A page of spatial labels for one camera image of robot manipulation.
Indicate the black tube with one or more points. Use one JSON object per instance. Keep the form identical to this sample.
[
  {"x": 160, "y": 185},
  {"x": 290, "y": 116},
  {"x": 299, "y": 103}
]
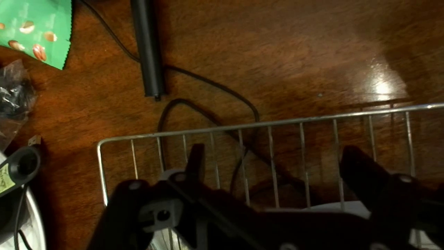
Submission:
[{"x": 147, "y": 45}]

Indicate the white sheet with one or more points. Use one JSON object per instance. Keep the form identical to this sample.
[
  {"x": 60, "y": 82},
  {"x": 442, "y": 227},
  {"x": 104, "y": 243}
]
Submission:
[{"x": 333, "y": 207}]

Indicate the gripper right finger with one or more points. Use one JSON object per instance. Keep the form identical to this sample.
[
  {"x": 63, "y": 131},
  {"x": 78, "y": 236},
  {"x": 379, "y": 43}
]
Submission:
[{"x": 392, "y": 201}]

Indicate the green snack packet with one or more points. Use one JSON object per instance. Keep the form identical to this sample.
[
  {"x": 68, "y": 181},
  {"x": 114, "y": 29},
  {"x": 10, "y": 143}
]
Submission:
[{"x": 38, "y": 21}]

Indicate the black power adapter with label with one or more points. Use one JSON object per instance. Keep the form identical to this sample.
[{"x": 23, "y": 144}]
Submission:
[{"x": 24, "y": 165}]

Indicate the clear plastic bag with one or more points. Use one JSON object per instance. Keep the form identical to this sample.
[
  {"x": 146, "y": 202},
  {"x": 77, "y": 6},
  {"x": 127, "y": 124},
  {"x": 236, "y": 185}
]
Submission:
[{"x": 14, "y": 93}]

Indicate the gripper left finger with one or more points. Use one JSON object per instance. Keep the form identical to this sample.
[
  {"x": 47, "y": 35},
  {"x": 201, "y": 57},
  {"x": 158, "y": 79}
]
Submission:
[{"x": 121, "y": 215}]

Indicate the silver usb plug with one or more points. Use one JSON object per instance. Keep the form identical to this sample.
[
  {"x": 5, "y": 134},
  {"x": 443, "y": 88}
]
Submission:
[{"x": 34, "y": 140}]

